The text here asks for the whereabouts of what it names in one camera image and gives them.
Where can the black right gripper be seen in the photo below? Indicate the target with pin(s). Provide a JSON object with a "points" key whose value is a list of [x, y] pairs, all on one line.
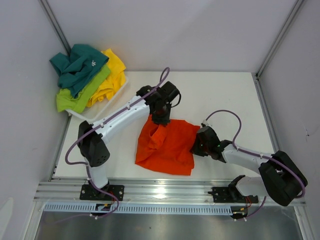
{"points": [[194, 149]]}

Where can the aluminium frame post right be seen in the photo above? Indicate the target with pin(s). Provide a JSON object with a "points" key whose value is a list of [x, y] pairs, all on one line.
{"points": [[285, 28]]}

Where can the white perforated plastic basket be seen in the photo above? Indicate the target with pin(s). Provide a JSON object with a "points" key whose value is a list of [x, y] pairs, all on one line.
{"points": [[95, 112]]}

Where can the yellow shorts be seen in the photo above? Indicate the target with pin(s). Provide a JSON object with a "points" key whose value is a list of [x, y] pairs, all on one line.
{"points": [[114, 81]]}

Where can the orange shorts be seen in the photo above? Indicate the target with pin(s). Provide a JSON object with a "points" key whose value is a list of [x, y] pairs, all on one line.
{"points": [[167, 148]]}

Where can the lime green shorts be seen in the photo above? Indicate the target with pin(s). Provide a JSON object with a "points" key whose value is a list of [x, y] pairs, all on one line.
{"points": [[65, 101]]}

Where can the aluminium frame post left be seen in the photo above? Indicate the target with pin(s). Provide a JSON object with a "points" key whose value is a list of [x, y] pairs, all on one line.
{"points": [[55, 24]]}

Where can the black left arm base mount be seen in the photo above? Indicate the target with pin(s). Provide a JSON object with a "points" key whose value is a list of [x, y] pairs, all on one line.
{"points": [[89, 193]]}

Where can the teal shorts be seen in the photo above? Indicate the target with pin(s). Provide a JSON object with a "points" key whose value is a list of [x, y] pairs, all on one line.
{"points": [[78, 68]]}

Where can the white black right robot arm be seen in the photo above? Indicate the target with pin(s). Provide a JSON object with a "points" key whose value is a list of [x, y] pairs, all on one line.
{"points": [[278, 176]]}

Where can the aluminium frame post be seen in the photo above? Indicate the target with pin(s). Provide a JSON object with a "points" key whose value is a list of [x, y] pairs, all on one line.
{"points": [[55, 24], [285, 28]]}

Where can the white slotted cable duct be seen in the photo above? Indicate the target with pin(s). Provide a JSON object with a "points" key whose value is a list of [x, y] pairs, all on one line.
{"points": [[100, 208]]}

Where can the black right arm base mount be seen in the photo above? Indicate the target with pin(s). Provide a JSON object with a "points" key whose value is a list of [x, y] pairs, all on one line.
{"points": [[230, 194]]}

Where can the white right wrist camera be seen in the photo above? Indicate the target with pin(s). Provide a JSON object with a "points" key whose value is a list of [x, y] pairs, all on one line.
{"points": [[205, 124]]}

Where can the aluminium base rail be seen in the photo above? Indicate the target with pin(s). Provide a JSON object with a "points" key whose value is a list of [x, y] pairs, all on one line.
{"points": [[136, 191]]}

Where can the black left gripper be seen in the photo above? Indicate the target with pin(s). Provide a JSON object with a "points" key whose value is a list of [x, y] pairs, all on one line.
{"points": [[163, 121]]}

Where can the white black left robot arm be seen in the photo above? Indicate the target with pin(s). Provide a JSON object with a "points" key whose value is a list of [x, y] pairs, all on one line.
{"points": [[94, 137]]}

